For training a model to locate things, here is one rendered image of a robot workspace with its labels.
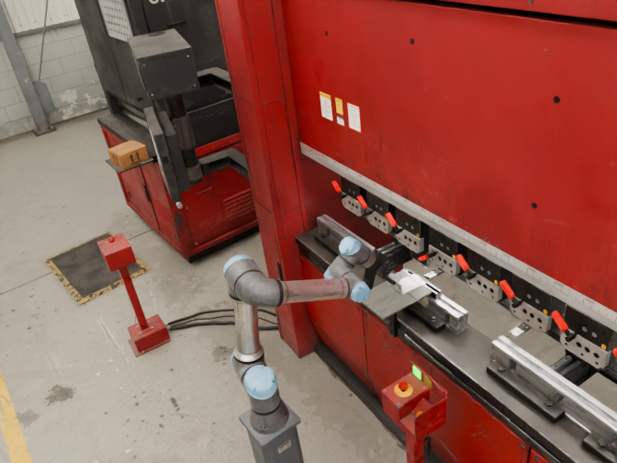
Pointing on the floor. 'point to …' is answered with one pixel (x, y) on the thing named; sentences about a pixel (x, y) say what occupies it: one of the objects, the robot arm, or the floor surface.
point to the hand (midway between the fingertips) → (393, 282)
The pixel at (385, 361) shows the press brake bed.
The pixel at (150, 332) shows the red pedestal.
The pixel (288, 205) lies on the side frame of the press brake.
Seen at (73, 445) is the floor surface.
